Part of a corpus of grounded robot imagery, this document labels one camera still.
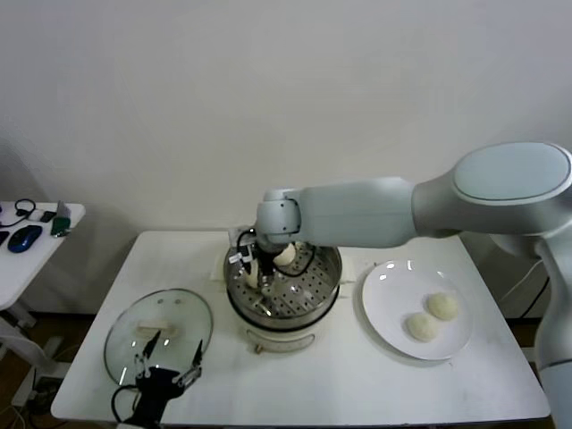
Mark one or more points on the white round plate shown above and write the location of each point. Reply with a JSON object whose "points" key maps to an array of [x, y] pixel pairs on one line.
{"points": [[402, 286]]}

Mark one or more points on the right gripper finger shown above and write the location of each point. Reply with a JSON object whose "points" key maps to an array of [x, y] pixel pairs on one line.
{"points": [[267, 286]]}

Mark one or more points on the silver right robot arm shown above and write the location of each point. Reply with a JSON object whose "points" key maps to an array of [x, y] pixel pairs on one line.
{"points": [[357, 219]]}

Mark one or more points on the black flat device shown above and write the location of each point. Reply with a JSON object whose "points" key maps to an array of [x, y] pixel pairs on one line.
{"points": [[3, 239]]}

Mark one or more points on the small black white device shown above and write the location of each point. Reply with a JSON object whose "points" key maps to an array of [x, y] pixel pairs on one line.
{"points": [[44, 217]]}

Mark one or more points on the white steamed baozi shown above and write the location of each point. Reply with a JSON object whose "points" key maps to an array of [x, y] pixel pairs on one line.
{"points": [[286, 255], [253, 276], [442, 306], [422, 327]]}

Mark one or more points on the green small box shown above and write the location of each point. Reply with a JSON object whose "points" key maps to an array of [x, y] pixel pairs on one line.
{"points": [[60, 225]]}

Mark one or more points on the steel steamer basket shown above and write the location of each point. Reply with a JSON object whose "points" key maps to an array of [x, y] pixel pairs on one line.
{"points": [[313, 286]]}

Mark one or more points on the white electric cooker pot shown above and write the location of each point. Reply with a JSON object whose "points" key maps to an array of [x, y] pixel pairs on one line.
{"points": [[277, 342]]}

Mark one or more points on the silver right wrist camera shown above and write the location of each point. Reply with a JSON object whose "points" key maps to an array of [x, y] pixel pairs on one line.
{"points": [[239, 257]]}

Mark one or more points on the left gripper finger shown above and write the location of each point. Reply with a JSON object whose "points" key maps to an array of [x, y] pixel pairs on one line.
{"points": [[193, 372], [140, 362]]}

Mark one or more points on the white side table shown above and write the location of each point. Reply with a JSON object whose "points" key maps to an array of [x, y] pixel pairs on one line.
{"points": [[27, 268]]}

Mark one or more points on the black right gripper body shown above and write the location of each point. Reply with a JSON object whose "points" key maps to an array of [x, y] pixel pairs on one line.
{"points": [[267, 263]]}

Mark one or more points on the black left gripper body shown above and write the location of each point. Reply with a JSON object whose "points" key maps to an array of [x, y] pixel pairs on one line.
{"points": [[158, 389]]}

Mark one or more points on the blue computer mouse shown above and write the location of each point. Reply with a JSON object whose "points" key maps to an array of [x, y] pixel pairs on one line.
{"points": [[24, 239]]}

